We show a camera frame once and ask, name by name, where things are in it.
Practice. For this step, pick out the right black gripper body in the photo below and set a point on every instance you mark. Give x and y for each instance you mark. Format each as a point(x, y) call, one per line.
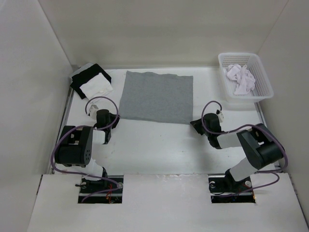
point(198, 125)

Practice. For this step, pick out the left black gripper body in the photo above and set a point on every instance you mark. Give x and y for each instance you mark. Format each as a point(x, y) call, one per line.
point(112, 119)

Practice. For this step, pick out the grey tank top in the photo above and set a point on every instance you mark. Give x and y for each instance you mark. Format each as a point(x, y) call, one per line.
point(164, 98)

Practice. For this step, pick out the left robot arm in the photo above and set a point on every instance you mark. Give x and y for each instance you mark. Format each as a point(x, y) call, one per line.
point(75, 151)

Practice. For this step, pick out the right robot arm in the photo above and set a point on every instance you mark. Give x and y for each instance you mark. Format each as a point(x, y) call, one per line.
point(259, 145)

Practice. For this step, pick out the folded white tank top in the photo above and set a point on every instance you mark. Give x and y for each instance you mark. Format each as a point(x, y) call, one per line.
point(97, 86)

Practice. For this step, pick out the folded black tank top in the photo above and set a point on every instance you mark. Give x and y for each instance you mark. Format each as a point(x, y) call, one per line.
point(84, 74)

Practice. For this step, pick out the pale pink tank top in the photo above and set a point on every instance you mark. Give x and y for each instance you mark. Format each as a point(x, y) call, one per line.
point(242, 76)

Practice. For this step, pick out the white plastic basket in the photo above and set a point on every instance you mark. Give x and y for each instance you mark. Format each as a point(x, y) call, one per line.
point(262, 89)

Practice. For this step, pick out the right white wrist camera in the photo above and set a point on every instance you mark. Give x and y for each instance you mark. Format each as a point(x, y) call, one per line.
point(220, 115)

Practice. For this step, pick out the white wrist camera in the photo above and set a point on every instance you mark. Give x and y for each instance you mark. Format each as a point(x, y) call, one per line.
point(220, 115)
point(93, 111)

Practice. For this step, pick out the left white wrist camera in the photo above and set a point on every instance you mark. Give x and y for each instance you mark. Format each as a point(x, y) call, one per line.
point(93, 111)

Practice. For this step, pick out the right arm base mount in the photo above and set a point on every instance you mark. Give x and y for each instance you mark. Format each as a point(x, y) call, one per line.
point(221, 192)

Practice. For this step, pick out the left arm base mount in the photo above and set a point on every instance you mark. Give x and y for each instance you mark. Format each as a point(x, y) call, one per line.
point(99, 192)

